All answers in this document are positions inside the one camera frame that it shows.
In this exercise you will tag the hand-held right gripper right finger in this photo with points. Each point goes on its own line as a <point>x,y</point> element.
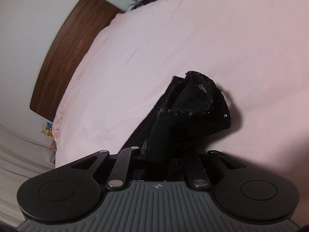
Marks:
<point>196,170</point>

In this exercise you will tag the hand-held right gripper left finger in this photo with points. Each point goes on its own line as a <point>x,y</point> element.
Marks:
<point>122,165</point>

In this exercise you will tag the black pants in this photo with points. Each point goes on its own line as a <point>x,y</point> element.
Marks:
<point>193,106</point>

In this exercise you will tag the white curtain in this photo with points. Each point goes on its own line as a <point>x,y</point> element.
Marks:
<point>19,154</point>

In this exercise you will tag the pink bed cover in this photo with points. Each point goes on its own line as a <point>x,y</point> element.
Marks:
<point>157,53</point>

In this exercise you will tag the brown wooden headboard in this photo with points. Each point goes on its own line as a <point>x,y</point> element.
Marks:
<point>70,53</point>

